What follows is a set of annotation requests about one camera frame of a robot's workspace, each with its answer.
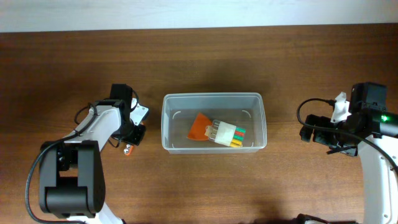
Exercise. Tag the orange socket rail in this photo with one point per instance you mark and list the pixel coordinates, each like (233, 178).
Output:
(128, 149)

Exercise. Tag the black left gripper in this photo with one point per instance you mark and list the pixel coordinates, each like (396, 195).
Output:
(136, 139)

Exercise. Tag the clear screwdriver set case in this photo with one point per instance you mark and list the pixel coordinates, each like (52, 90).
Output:
(225, 134)

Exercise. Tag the orange scraper wooden handle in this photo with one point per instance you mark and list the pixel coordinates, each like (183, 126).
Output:
(198, 128)

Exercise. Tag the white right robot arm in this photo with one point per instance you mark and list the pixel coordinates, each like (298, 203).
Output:
(361, 126)

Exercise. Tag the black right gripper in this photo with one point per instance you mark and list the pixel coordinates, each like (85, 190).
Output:
(318, 121)

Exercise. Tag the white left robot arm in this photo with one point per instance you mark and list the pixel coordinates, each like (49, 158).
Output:
(71, 178)

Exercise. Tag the clear plastic container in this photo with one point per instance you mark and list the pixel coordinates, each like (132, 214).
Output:
(245, 110)

